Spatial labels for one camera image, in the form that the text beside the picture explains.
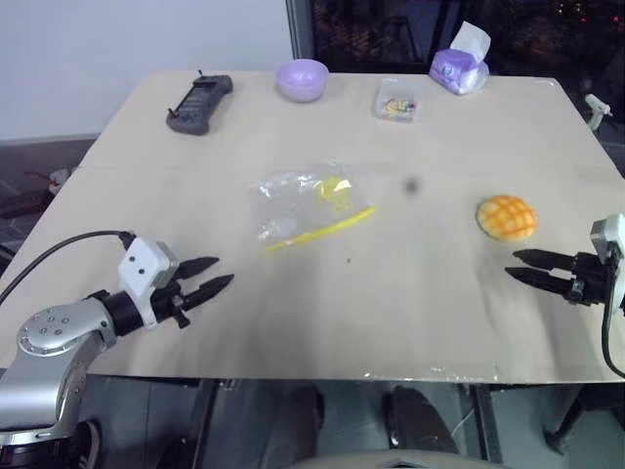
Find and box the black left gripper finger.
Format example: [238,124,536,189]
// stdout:
[178,256,220,281]
[186,274,236,311]

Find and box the black stand foot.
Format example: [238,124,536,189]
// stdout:
[543,385,588,454]

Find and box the black handheld remote controller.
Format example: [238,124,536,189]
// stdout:
[165,69,235,136]

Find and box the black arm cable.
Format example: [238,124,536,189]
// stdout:
[0,230,136,305]
[601,291,625,381]

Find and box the clear box of colourful pins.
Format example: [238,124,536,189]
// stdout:
[374,77,425,124]

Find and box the red and white floor object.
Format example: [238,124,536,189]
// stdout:
[47,167,75,192]

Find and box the white glue gun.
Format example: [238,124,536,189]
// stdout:
[584,93,614,133]

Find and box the clear yellow-zip plastic bag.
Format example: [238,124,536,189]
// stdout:
[249,158,378,254]

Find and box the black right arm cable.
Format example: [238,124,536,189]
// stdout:
[601,291,625,381]

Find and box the purple tissue pack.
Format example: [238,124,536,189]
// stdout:
[428,21,492,97]

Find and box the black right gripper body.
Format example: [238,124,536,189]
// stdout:
[561,250,612,308]

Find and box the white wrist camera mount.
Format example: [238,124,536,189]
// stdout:
[590,212,625,317]
[118,236,181,329]

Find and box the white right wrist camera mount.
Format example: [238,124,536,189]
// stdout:
[590,212,625,317]

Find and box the grey window frame post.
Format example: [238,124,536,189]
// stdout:
[284,0,316,64]

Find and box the grey curved robot torso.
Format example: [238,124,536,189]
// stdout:
[291,448,485,469]

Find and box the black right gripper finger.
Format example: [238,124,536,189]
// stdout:
[503,266,571,295]
[513,248,571,272]

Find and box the grey table leg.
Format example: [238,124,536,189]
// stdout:
[475,383,505,463]

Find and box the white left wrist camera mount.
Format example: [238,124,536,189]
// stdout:
[118,236,181,329]

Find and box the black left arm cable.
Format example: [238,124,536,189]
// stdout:
[0,230,136,305]

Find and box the round orange melon bread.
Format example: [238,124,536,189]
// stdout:
[476,194,540,243]

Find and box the dark rounded shape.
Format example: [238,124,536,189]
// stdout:
[385,385,461,456]

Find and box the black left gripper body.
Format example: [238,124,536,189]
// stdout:
[149,266,196,330]

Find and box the purple plastic bowl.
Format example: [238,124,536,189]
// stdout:
[274,59,330,105]

